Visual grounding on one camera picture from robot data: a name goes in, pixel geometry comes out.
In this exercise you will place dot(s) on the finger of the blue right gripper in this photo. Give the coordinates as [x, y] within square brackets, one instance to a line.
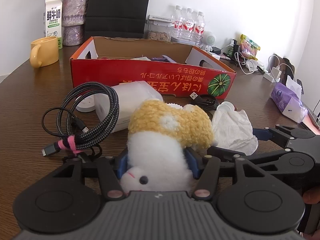
[263, 134]

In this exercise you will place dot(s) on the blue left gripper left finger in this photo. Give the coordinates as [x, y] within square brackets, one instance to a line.
[122, 163]

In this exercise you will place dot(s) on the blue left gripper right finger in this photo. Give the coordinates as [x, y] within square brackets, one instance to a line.
[194, 161]

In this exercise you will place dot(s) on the white tissue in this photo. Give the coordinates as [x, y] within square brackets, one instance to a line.
[233, 130]

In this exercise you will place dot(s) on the yellow white plush toy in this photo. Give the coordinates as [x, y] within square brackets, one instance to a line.
[158, 135]

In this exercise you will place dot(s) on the white jar lid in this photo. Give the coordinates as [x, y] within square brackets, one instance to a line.
[174, 105]

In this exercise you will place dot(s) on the translucent plastic bottle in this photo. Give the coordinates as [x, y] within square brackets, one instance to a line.
[130, 96]

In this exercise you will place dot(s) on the purple linen drawstring bag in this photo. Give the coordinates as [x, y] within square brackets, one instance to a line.
[163, 58]

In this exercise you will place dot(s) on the person's left hand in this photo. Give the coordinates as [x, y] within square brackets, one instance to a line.
[312, 196]

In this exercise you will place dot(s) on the purple tissue pack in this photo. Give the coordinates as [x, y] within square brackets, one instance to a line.
[288, 103]

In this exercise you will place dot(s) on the white charger block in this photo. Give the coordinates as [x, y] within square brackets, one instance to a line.
[273, 75]

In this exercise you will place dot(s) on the white scalloped lid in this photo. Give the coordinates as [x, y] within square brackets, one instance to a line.
[86, 105]

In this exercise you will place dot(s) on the yellow snack bag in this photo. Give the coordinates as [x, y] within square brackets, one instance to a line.
[248, 48]

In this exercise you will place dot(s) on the black upright device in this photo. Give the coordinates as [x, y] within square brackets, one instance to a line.
[233, 48]

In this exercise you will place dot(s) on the red cardboard box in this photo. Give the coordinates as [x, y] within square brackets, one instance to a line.
[112, 61]

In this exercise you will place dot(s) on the white robot speaker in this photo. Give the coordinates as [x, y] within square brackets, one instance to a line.
[208, 40]

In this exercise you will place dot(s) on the right water bottle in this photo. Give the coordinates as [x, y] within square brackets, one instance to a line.
[199, 28]

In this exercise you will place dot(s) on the water bottle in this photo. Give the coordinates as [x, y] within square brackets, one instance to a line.
[199, 28]
[177, 22]
[188, 25]

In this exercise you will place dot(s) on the middle water bottle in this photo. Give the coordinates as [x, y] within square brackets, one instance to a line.
[188, 25]

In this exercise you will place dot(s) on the left water bottle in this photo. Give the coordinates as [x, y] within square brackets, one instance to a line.
[177, 22]

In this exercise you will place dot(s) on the clear jar of seeds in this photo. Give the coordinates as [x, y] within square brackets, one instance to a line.
[157, 30]

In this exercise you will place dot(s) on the yellow ceramic mug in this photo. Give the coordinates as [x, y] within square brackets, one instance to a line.
[44, 52]

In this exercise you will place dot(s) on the flat white box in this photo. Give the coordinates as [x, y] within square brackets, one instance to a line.
[160, 19]

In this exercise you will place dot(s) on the black paper shopping bag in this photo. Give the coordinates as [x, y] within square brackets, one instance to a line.
[115, 18]

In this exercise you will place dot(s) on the white green milk carton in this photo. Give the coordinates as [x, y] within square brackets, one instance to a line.
[52, 19]

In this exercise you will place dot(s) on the purple glitter vase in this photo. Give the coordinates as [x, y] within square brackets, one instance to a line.
[73, 21]

